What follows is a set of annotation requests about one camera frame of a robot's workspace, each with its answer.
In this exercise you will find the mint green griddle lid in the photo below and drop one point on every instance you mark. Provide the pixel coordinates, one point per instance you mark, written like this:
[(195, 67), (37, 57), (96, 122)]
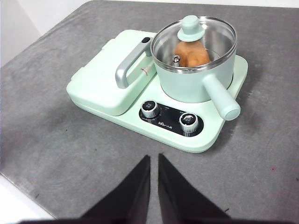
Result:
[(98, 88)]

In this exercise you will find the silver control knob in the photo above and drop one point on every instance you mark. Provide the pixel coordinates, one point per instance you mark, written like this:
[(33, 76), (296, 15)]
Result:
[(188, 121), (149, 107)]

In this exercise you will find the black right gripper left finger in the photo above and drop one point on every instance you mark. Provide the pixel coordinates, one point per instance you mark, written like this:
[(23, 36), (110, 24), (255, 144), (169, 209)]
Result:
[(130, 200)]

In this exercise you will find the glass lid with green knob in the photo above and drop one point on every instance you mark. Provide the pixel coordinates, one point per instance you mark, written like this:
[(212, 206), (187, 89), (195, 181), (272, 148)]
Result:
[(190, 25)]

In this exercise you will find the mint green breakfast machine base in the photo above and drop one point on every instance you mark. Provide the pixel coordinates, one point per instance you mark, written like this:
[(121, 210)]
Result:
[(130, 126)]

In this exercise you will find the brown potato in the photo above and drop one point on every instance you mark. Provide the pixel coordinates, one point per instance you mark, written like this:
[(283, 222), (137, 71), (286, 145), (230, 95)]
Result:
[(196, 56)]

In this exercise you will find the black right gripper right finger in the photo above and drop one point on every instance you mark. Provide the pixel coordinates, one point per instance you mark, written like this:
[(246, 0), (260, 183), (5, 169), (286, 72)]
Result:
[(180, 200)]

